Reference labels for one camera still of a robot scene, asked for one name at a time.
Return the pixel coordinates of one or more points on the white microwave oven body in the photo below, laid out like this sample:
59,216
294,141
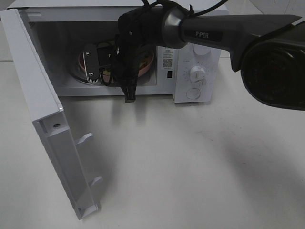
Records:
47,40

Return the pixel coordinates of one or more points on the pink round plate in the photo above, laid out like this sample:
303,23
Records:
145,64

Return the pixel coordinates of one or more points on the white upper power knob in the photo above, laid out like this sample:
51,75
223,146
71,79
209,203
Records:
201,50

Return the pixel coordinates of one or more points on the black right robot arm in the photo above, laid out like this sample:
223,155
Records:
268,50

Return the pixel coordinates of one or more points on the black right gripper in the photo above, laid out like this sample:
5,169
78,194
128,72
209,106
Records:
126,54

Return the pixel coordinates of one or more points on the glass microwave turntable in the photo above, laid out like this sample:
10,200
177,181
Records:
105,78

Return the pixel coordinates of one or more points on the white warning label sticker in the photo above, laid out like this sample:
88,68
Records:
167,58

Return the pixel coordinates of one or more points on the white microwave door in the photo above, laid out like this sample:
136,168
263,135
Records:
47,114

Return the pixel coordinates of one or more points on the round door release button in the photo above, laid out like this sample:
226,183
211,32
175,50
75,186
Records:
193,93

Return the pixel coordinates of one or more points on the white timer knob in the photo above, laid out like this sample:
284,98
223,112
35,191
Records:
197,74

